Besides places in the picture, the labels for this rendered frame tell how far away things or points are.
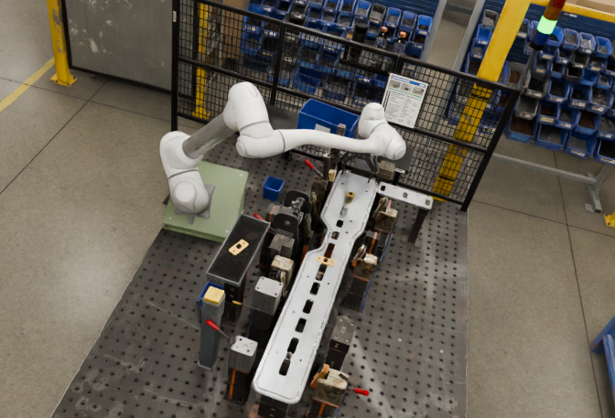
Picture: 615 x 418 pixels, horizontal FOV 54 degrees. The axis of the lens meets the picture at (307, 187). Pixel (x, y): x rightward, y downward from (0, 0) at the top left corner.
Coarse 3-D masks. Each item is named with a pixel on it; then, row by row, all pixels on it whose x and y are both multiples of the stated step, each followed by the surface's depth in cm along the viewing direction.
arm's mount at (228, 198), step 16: (208, 176) 309; (224, 176) 309; (240, 176) 309; (224, 192) 308; (240, 192) 308; (224, 208) 307; (240, 208) 314; (176, 224) 306; (192, 224) 306; (208, 224) 306; (224, 224) 306; (224, 240) 307
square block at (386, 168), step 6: (384, 162) 321; (384, 168) 317; (390, 168) 318; (378, 174) 319; (384, 174) 318; (390, 174) 317; (378, 180) 322; (384, 180) 321; (384, 186) 323; (378, 198) 333; (372, 204) 333; (372, 210) 338
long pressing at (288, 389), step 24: (336, 192) 305; (360, 192) 308; (336, 216) 292; (360, 216) 295; (336, 240) 280; (312, 264) 266; (336, 264) 268; (336, 288) 258; (288, 312) 245; (312, 312) 247; (288, 336) 236; (312, 336) 238; (264, 360) 226; (312, 360) 230; (264, 384) 219; (288, 384) 220
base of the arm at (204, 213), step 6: (204, 186) 306; (210, 186) 306; (210, 192) 306; (210, 198) 306; (210, 204) 307; (180, 210) 304; (204, 210) 304; (192, 216) 303; (198, 216) 305; (204, 216) 304; (192, 222) 304
